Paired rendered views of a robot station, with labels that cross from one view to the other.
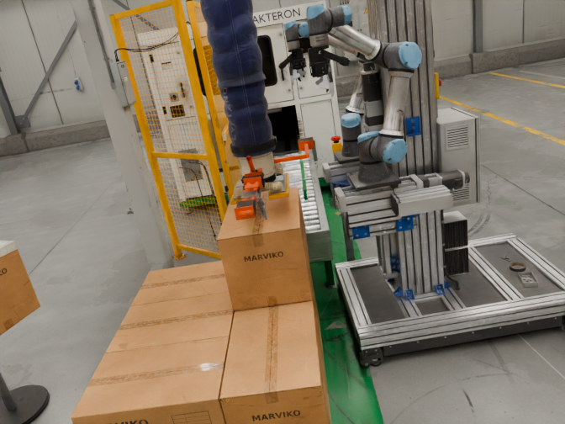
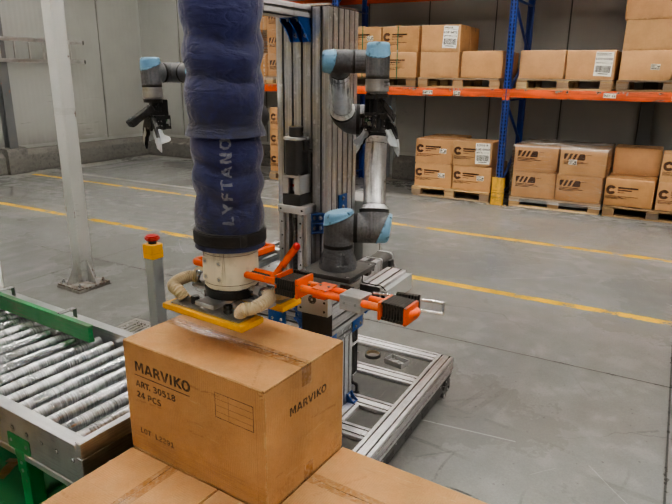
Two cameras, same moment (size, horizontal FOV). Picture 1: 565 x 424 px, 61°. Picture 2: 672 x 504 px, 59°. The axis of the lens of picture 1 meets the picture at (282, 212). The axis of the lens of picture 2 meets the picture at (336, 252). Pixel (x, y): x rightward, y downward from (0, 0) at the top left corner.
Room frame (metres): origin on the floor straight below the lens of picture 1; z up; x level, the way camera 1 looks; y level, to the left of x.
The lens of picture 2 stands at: (1.22, 1.51, 1.78)
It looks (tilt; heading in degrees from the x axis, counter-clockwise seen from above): 17 degrees down; 299
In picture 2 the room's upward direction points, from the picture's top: 1 degrees clockwise
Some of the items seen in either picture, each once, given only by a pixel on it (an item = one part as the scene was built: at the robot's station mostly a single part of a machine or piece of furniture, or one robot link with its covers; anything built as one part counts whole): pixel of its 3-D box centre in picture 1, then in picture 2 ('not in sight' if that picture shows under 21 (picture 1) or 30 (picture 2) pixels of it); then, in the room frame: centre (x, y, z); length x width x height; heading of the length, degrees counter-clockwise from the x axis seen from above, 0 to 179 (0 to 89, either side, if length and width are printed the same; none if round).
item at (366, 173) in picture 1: (372, 167); (338, 254); (2.30, -0.48, 1.09); 0.15 x 0.15 x 0.10
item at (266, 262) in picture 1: (267, 244); (235, 394); (2.36, 0.11, 0.74); 0.60 x 0.40 x 0.40; 175
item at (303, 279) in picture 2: (253, 181); (294, 283); (2.13, 0.11, 1.18); 0.10 x 0.08 x 0.06; 85
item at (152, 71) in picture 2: (292, 31); (151, 72); (2.99, -0.24, 1.78); 0.09 x 0.08 x 0.11; 77
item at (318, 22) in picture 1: (317, 19); (378, 60); (2.05, -0.27, 1.82); 0.09 x 0.08 x 0.11; 116
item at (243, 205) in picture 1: (245, 209); (397, 310); (1.78, 0.14, 1.18); 0.08 x 0.07 x 0.05; 175
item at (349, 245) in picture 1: (344, 208); (160, 340); (3.28, -0.46, 0.50); 0.07 x 0.07 x 1.00; 86
